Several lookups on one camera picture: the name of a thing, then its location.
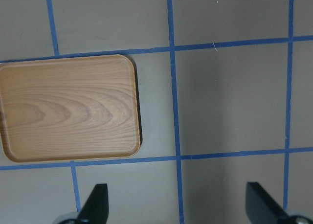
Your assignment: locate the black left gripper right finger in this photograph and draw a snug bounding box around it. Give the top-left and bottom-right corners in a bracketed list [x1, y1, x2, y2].
[245, 182, 293, 224]

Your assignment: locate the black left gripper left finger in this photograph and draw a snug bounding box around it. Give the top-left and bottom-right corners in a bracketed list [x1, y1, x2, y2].
[76, 183, 108, 224]

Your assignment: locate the wooden tray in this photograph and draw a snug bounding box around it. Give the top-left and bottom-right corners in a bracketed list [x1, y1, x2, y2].
[0, 55, 142, 162]

